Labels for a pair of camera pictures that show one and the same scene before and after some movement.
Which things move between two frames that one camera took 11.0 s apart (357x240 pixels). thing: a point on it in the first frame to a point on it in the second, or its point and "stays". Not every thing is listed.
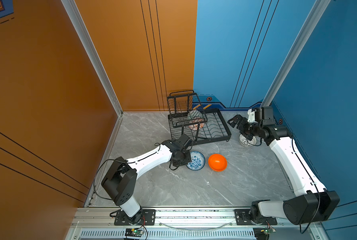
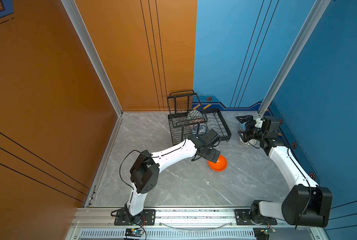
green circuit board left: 133,232 stays
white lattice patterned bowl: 246,142 stays
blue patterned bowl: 198,160 to 199,130
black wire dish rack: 187,116 stays
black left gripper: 187,161 to 212,157
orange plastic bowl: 217,162 stays
